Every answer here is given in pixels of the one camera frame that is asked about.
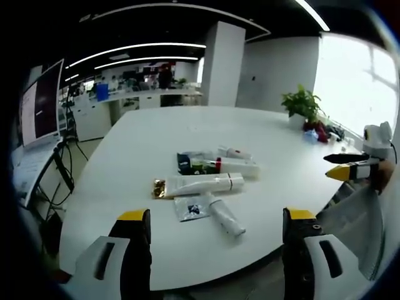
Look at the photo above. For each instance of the large white skincare tube gold end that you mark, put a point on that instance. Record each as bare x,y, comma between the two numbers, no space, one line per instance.
203,185

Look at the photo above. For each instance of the clear skincare sachet blue print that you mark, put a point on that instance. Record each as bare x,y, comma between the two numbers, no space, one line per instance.
190,208

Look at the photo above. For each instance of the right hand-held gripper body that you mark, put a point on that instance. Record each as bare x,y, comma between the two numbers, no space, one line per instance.
376,140

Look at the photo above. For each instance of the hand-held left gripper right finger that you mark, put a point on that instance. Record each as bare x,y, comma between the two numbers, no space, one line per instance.
315,250

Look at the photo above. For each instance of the white office counter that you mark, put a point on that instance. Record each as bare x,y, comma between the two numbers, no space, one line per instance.
125,104

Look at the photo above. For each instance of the dark blue skincare sachet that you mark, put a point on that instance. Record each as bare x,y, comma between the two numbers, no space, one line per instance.
183,164

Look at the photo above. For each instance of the dark green packet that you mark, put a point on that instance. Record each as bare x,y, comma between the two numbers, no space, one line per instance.
203,166

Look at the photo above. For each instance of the blue crumpled item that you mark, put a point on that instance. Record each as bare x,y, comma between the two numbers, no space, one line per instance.
310,136

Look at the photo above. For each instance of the small white items by window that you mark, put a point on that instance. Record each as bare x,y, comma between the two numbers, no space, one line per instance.
339,139

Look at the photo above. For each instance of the blue bin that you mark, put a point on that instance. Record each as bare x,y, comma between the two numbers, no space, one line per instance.
102,91

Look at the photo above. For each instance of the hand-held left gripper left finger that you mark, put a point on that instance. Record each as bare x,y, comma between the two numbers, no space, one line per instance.
103,250

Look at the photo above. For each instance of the small white skincare tube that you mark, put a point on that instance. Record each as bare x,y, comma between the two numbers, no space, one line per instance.
223,215

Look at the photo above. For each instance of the white skincare tube red cap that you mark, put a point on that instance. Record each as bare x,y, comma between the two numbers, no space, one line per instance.
239,167

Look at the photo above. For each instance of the computer monitor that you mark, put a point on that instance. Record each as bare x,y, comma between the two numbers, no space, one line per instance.
40,103

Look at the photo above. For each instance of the short white skincare tube red mark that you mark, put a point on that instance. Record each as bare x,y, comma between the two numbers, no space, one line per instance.
234,152

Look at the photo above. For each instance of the green potted plant white pot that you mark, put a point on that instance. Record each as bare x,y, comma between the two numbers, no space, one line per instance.
301,104

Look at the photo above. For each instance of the black tripod stand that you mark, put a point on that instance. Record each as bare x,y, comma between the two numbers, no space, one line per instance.
70,125

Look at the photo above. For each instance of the person's right hand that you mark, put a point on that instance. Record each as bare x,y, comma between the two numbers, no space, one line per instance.
384,176

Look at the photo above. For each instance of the red cloth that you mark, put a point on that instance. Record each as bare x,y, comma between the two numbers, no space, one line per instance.
318,129

